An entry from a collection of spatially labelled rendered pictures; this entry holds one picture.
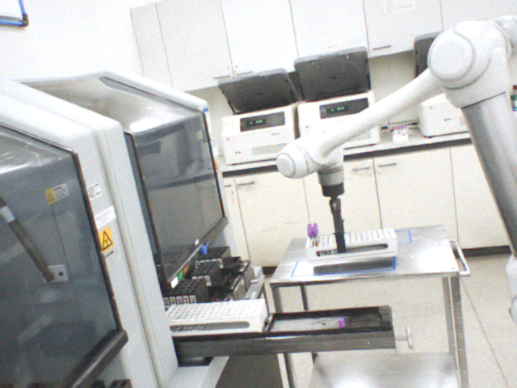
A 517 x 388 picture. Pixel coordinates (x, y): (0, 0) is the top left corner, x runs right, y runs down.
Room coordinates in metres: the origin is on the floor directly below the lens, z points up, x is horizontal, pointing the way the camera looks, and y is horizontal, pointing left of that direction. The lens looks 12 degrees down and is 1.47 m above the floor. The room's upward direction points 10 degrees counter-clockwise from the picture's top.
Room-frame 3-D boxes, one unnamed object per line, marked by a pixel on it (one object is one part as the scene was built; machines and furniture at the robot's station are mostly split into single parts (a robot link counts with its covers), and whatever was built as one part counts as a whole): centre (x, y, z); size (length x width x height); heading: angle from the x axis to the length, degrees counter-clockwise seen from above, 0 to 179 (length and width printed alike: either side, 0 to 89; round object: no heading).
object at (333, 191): (1.61, -0.25, 1.06); 0.08 x 0.07 x 0.09; 169
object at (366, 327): (1.29, 0.02, 0.78); 0.73 x 0.14 x 0.09; 76
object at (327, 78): (3.79, -0.70, 1.24); 0.62 x 0.56 x 0.69; 166
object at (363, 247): (1.61, -0.28, 0.88); 0.30 x 0.10 x 0.06; 79
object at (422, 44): (3.58, -1.53, 1.25); 0.62 x 0.56 x 0.69; 165
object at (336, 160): (1.60, -0.24, 1.24); 0.13 x 0.11 x 0.16; 138
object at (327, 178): (1.61, -0.24, 1.13); 0.09 x 0.09 x 0.06
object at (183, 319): (1.33, 0.19, 0.83); 0.30 x 0.10 x 0.06; 76
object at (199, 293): (1.50, 0.25, 0.85); 0.12 x 0.02 x 0.06; 166
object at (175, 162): (1.64, 0.46, 1.28); 0.61 x 0.51 x 0.63; 166
